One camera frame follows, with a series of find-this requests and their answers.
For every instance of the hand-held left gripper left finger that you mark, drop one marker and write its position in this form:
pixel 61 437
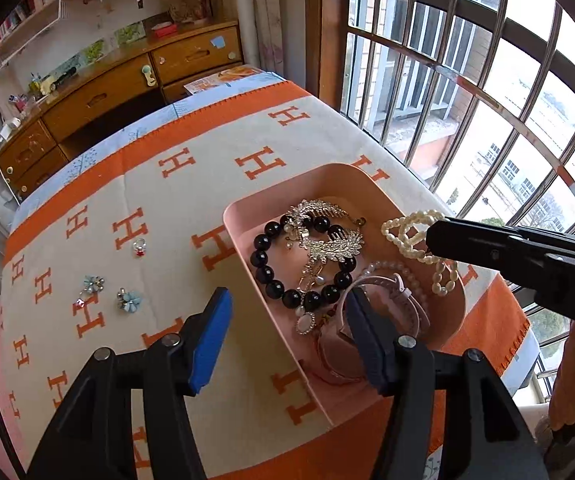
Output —
pixel 212 340

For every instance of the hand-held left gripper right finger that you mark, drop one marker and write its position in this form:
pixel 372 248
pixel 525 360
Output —
pixel 367 340

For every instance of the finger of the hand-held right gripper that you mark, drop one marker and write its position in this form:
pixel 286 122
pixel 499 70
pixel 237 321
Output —
pixel 467 242

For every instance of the pink smartwatch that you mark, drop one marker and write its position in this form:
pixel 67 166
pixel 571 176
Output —
pixel 387 305

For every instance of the pink drawer box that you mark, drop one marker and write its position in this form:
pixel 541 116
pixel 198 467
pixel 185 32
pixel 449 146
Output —
pixel 267 350

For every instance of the silver leaf hair comb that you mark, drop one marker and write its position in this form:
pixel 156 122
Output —
pixel 337 247

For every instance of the person's right hand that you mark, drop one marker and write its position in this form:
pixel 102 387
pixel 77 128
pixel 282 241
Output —
pixel 570 375

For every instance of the blue flower earring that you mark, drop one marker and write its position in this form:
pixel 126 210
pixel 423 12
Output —
pixel 93 284
pixel 130 300

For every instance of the orange letter-print blanket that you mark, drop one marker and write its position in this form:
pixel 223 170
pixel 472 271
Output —
pixel 177 220

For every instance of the metal window grille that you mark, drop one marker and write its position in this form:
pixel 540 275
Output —
pixel 467 85

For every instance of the orange magazine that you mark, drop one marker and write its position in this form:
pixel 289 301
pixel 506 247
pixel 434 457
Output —
pixel 217 79

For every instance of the wooden desk with drawers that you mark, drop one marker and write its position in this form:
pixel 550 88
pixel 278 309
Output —
pixel 102 100

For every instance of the green drawer lock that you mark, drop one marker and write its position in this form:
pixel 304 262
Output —
pixel 148 74

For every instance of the white power adapter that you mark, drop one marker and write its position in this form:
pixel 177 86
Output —
pixel 9 127

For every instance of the blue sticker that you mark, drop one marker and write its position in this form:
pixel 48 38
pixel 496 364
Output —
pixel 218 43

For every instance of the pale floral curtain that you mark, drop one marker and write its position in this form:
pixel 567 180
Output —
pixel 262 20

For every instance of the black flashlight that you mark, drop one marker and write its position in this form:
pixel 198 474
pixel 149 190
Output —
pixel 63 75

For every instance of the green landscape picture strip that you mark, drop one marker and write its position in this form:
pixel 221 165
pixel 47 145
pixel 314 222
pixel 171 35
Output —
pixel 112 42

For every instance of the red box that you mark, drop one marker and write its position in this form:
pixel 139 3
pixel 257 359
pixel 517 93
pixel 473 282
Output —
pixel 163 30

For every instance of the row of red books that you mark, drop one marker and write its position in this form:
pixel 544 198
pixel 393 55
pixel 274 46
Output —
pixel 12 25

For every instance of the wooden window frame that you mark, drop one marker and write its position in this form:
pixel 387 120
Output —
pixel 330 35

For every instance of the wooden wall bookshelf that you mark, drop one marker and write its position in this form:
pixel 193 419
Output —
pixel 42 20

